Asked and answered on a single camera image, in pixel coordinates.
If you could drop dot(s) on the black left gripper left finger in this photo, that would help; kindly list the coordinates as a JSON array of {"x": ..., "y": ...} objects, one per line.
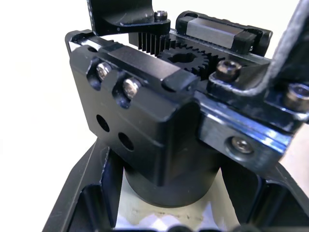
[{"x": 72, "y": 198}]

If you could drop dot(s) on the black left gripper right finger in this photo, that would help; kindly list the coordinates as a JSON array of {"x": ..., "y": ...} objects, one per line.
[{"x": 277, "y": 205}]

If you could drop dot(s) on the black gripper body workpiece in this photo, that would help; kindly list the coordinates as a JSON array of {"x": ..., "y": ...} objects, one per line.
[{"x": 154, "y": 135}]

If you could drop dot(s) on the silver countersunk screw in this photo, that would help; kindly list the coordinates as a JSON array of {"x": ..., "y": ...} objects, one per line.
[{"x": 242, "y": 145}]

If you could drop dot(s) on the dark socket head screw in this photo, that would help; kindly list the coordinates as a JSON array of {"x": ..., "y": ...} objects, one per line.
[
  {"x": 297, "y": 96},
  {"x": 228, "y": 68}
]

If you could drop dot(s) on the silver pan head screw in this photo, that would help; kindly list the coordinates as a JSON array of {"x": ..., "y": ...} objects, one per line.
[
  {"x": 131, "y": 87},
  {"x": 103, "y": 70}
]

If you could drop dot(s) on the black finger piece with pad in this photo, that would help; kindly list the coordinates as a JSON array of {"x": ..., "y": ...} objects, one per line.
[{"x": 287, "y": 55}]

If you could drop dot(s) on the smooth black finger piece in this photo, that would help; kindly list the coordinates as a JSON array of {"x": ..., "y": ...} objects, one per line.
[{"x": 116, "y": 17}]

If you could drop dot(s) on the small black socket screw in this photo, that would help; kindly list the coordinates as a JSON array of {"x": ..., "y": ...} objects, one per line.
[{"x": 161, "y": 15}]

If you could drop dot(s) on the black pinion gear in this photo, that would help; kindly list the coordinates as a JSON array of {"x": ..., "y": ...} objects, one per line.
[{"x": 186, "y": 60}]

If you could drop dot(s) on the steel linear rail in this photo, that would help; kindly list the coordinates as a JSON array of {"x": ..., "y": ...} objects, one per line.
[{"x": 210, "y": 31}]

